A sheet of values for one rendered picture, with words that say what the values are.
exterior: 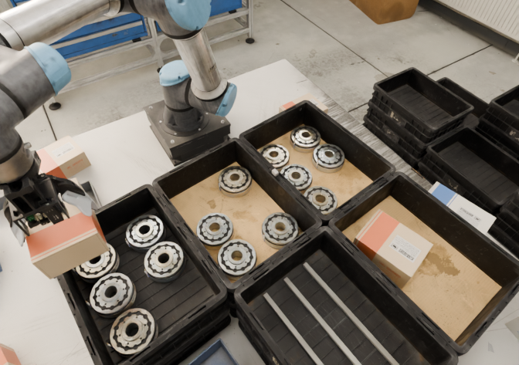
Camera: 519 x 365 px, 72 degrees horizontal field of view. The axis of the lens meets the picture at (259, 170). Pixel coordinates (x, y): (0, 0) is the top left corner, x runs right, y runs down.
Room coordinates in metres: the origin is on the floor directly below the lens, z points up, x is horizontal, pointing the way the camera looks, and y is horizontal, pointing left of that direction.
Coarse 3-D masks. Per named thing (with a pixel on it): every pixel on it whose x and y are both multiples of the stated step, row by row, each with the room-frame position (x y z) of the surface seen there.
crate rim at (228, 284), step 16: (224, 144) 0.75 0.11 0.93; (240, 144) 0.75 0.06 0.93; (192, 160) 0.69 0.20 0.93; (256, 160) 0.69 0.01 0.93; (160, 176) 0.63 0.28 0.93; (272, 176) 0.63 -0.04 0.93; (160, 192) 0.57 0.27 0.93; (288, 192) 0.57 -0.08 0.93; (304, 208) 0.52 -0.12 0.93; (320, 224) 0.48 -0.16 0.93; (192, 240) 0.42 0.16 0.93; (208, 256) 0.39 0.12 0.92; (272, 256) 0.38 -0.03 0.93; (256, 272) 0.34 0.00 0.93
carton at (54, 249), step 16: (48, 224) 0.35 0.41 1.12; (64, 224) 0.36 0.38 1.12; (80, 224) 0.36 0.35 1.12; (96, 224) 0.37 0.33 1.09; (32, 240) 0.32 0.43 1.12; (48, 240) 0.32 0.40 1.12; (64, 240) 0.32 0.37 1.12; (80, 240) 0.32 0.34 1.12; (96, 240) 0.33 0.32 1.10; (32, 256) 0.29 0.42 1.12; (48, 256) 0.29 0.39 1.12; (64, 256) 0.30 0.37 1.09; (80, 256) 0.31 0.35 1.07; (96, 256) 0.32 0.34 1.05; (48, 272) 0.28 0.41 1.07
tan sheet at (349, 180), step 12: (288, 132) 0.91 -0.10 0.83; (288, 144) 0.85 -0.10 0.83; (300, 156) 0.80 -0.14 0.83; (312, 156) 0.80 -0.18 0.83; (312, 168) 0.74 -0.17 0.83; (348, 168) 0.75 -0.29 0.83; (312, 180) 0.70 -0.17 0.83; (324, 180) 0.70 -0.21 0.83; (336, 180) 0.70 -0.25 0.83; (348, 180) 0.70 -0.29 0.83; (360, 180) 0.70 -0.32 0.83; (336, 192) 0.65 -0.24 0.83; (348, 192) 0.65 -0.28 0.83
